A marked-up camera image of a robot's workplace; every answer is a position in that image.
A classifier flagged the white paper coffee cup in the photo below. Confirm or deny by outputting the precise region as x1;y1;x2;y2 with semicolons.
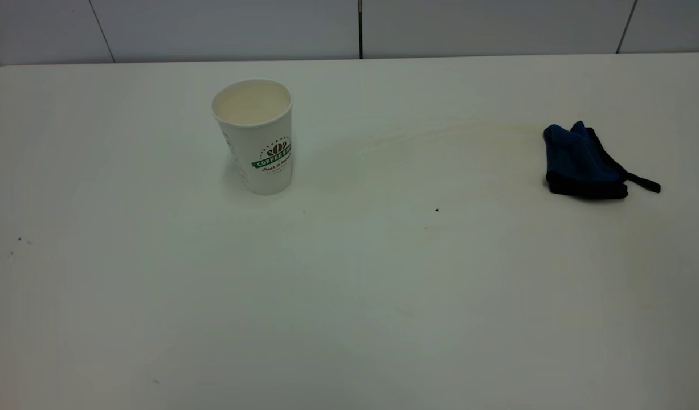
212;79;294;196

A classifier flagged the blue and black cloth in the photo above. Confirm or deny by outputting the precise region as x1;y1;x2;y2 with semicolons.
542;120;662;200

